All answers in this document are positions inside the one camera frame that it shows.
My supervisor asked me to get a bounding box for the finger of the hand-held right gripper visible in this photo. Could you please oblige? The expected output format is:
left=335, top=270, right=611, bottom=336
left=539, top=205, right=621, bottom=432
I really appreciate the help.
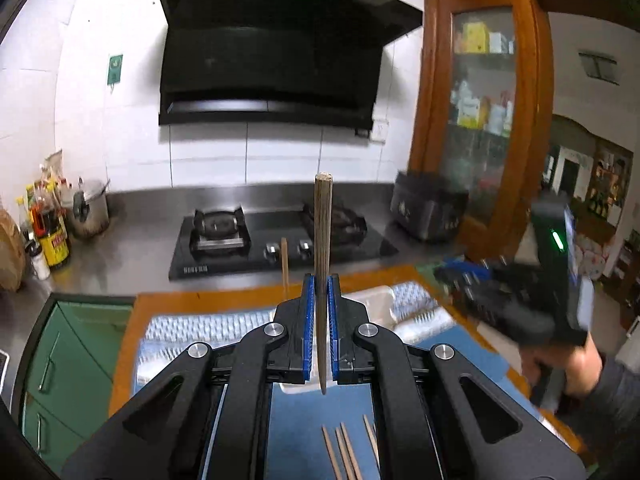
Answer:
left=434, top=267, right=507, bottom=323
left=442, top=255, right=507, bottom=286

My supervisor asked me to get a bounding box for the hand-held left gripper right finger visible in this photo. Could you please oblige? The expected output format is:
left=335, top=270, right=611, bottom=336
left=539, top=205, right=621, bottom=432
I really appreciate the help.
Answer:
left=327, top=274, right=588, bottom=480

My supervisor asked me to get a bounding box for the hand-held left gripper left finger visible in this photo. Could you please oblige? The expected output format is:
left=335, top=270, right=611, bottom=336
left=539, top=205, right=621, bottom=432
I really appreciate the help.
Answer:
left=60, top=274, right=321, bottom=480

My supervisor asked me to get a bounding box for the wooden chopstick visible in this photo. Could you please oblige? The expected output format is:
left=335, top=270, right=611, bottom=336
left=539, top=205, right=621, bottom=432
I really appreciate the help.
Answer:
left=363, top=414, right=380, bottom=456
left=322, top=426, right=346, bottom=480
left=281, top=238, right=292, bottom=306
left=335, top=427, right=357, bottom=480
left=314, top=174, right=335, bottom=395
left=340, top=422, right=365, bottom=480

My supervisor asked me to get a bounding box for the person's right forearm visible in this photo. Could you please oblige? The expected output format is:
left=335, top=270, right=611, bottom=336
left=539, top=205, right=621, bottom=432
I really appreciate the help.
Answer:
left=550, top=355, right=640, bottom=466

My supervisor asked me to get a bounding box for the person's right hand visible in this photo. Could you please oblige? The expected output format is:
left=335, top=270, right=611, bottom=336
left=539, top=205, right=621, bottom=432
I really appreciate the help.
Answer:
left=522, top=334, right=605, bottom=401

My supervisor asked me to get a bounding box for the black rice cooker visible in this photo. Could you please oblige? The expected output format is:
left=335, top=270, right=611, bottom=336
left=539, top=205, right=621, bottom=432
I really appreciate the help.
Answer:
left=390, top=170, right=471, bottom=242

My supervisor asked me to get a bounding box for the black gas stove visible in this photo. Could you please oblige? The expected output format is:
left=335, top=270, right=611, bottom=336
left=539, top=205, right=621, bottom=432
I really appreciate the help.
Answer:
left=168, top=202, right=401, bottom=282

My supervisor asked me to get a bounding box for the blue white patterned cloth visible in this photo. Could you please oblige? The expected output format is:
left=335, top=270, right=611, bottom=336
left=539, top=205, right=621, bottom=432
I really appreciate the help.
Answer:
left=135, top=280, right=471, bottom=396

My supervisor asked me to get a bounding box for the blue ribbed mat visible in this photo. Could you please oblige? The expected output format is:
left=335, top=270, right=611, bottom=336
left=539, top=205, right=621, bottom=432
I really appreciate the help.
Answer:
left=200, top=325, right=571, bottom=480

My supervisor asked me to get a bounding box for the wooden glass door cabinet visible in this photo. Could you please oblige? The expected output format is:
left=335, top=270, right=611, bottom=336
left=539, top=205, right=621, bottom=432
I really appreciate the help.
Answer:
left=407, top=0, right=556, bottom=261

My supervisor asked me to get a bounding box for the green base cabinet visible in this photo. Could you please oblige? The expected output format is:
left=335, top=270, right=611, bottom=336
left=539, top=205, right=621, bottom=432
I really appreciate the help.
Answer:
left=12, top=295, right=136, bottom=471

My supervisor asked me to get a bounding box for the metal cooking pot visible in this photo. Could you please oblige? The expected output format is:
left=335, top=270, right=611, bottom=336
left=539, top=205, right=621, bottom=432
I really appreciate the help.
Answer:
left=67, top=178, right=112, bottom=239

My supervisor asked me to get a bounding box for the black range hood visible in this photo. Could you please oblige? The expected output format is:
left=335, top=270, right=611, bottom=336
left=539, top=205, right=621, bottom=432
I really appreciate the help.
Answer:
left=156, top=0, right=425, bottom=128

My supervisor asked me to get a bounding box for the yellow label sauce bottle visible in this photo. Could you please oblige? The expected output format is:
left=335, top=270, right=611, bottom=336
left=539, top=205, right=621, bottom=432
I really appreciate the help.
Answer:
left=37, top=200, right=71, bottom=271

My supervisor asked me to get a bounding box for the small white seasoning bottle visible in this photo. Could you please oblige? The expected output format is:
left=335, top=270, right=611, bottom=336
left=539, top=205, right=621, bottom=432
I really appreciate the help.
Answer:
left=27, top=242, right=52, bottom=281

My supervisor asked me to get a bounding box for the dark sauce bottle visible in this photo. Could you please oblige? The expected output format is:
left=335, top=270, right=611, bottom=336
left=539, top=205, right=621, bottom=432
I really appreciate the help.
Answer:
left=30, top=185, right=53, bottom=241

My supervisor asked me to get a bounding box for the snack packet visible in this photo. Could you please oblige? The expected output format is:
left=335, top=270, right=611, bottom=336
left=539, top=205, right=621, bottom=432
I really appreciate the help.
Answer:
left=41, top=149, right=66, bottom=186

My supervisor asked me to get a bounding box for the round wooden cutting board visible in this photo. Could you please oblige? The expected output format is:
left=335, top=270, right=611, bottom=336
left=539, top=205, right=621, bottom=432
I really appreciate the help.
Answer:
left=0, top=209, right=27, bottom=292

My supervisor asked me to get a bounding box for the wall air vent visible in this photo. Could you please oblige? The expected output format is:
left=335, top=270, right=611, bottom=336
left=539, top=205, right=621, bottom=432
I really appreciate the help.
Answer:
left=579, top=51, right=621, bottom=85

